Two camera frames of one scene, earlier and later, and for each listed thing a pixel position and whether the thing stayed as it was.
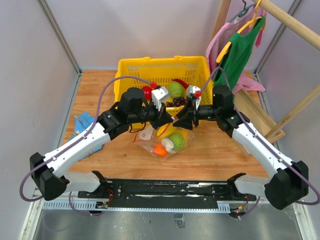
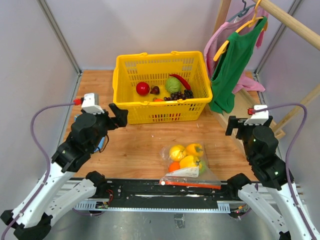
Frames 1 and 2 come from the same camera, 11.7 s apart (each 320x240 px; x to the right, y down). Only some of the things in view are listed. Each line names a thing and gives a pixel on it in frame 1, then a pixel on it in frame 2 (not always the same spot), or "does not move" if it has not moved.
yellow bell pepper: (166, 130) to (194, 149)
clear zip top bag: (166, 141) to (188, 165)
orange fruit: (159, 150) to (173, 166)
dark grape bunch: (177, 102) to (175, 96)
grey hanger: (243, 12) does not move
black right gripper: (187, 113) to (234, 122)
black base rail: (223, 191) does not move
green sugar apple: (178, 141) to (203, 165)
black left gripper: (161, 119) to (120, 118)
